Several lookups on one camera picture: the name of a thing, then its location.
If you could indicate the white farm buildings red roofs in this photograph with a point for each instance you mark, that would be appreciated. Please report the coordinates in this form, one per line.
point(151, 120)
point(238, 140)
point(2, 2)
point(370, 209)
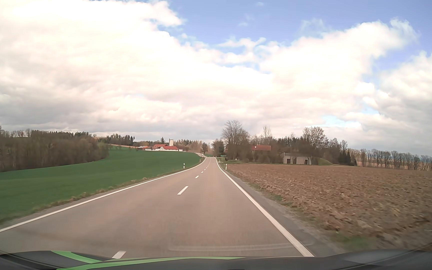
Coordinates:
point(163, 147)

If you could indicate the grey concrete building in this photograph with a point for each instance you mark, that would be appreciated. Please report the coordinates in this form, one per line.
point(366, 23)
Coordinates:
point(297, 159)

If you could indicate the car's own bonnet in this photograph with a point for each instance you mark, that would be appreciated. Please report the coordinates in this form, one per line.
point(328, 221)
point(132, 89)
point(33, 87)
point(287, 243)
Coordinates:
point(216, 262)

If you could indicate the road markings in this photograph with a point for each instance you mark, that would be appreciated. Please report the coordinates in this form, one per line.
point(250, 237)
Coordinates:
point(272, 220)

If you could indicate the bare brown wood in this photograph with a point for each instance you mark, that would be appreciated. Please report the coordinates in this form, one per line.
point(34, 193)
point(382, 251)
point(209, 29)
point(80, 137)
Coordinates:
point(32, 150)

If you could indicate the grey asphalt road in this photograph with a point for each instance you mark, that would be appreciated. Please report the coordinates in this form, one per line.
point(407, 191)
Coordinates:
point(208, 217)

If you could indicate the distant dark wood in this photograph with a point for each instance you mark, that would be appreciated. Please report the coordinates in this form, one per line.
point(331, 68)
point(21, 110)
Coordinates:
point(122, 139)

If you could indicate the green grass field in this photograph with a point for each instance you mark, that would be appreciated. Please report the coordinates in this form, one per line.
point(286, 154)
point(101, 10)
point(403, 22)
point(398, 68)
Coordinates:
point(69, 176)

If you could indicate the red roofed house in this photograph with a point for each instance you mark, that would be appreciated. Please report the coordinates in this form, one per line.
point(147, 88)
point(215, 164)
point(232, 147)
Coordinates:
point(261, 148)

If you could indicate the row of bare trees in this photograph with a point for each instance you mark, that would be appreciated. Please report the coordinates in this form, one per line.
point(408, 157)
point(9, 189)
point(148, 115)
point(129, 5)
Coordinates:
point(403, 159)

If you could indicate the group of trees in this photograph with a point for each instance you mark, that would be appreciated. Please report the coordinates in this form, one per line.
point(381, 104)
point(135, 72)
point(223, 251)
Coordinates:
point(276, 146)

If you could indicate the brown ploughed field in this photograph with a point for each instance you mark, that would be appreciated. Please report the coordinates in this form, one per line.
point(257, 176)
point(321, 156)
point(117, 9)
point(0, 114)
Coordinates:
point(358, 195)

